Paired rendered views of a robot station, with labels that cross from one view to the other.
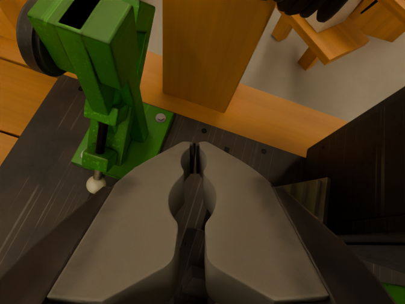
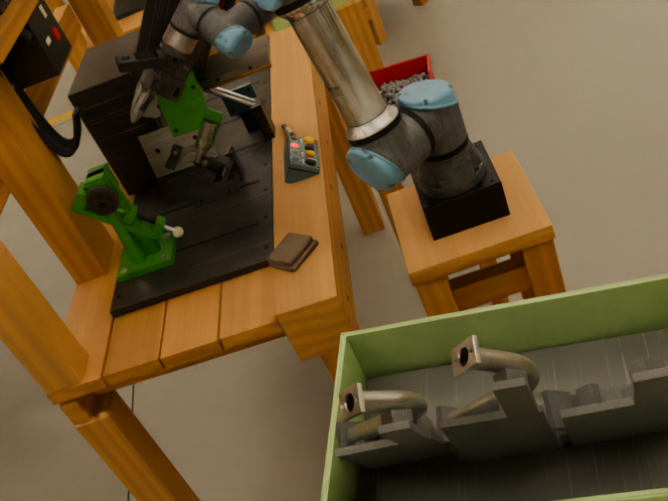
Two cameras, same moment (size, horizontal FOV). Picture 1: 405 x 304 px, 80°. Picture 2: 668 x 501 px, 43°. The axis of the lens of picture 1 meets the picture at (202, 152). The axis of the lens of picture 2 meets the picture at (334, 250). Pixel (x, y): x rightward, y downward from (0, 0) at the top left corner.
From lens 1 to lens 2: 2.03 m
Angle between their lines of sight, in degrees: 51
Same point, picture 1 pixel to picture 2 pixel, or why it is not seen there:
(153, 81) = (98, 282)
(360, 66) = not seen: outside the picture
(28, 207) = (206, 260)
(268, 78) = (17, 445)
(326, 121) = not seen: hidden behind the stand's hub
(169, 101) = (113, 267)
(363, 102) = not seen: hidden behind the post
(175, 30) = (75, 219)
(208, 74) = (92, 224)
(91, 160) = (160, 220)
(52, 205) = (201, 254)
